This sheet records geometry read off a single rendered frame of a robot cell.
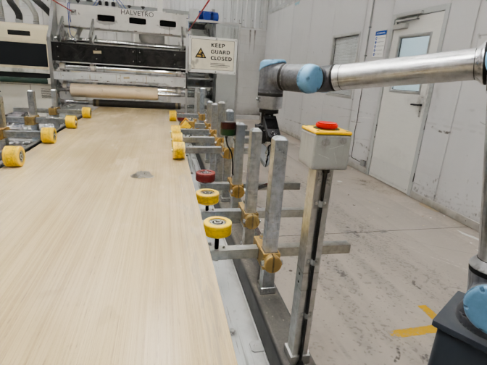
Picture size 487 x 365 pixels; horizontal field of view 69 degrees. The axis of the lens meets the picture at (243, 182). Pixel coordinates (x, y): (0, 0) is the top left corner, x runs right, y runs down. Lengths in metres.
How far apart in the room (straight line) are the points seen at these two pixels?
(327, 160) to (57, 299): 0.54
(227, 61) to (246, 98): 6.73
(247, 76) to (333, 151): 9.73
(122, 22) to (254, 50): 6.78
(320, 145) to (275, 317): 0.52
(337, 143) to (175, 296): 0.41
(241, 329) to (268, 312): 0.11
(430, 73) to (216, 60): 2.71
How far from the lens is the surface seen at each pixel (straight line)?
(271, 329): 0.96
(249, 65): 10.36
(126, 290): 0.74
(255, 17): 10.48
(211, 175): 1.44
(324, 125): 0.66
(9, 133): 2.11
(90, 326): 0.67
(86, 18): 4.02
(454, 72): 1.18
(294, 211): 1.32
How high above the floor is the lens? 1.31
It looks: 17 degrees down
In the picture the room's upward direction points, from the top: 4 degrees clockwise
